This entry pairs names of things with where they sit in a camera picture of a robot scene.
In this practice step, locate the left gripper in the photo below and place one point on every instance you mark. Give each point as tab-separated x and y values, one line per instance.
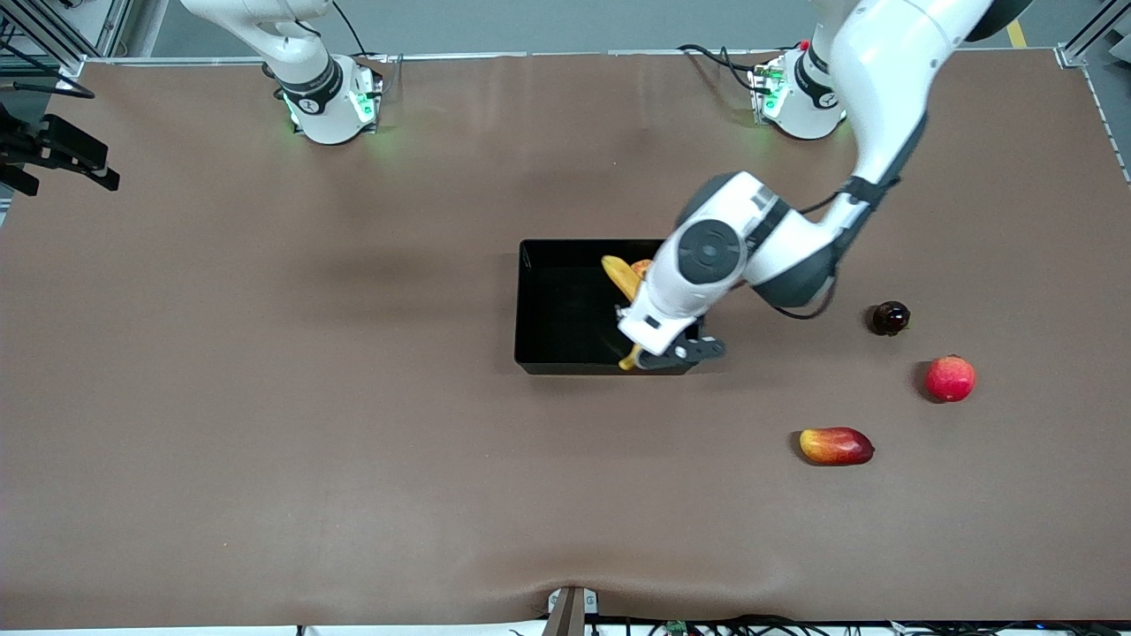
691	331

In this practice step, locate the black plastic box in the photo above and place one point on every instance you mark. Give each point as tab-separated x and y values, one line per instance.
565	309

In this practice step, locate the round red fruit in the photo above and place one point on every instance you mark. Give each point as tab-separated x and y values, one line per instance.
951	379

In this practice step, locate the brown table cover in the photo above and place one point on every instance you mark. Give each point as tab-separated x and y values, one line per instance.
530	495

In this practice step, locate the red yellow mango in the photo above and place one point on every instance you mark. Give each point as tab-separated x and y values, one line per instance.
835	447

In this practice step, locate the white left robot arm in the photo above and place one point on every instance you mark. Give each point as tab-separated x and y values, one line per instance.
884	71

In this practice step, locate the small red yellow apple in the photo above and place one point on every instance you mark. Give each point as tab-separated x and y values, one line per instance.
641	266

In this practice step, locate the dark purple mangosteen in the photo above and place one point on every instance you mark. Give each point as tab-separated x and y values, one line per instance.
891	317

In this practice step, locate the yellow banana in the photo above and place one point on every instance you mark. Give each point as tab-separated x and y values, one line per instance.
621	274

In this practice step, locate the grey metal table bracket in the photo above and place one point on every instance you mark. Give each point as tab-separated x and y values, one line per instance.
570	614

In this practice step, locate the aluminium frame profile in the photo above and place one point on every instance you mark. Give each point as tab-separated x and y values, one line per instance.
1074	53
115	22

